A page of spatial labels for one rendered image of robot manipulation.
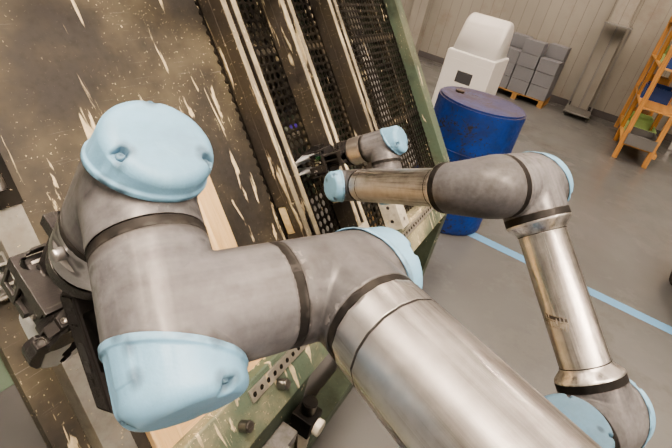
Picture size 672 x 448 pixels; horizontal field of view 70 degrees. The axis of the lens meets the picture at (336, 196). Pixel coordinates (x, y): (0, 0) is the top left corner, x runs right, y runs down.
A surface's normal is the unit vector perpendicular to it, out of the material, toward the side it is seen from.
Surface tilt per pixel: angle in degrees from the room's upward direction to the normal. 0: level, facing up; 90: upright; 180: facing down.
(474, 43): 71
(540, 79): 90
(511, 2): 90
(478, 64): 90
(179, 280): 24
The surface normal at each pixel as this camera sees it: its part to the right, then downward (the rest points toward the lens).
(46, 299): 0.57, -0.56
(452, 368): -0.19, -0.78
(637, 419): 0.50, -0.30
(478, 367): 0.10, -0.89
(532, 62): -0.55, 0.29
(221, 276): 0.33, -0.70
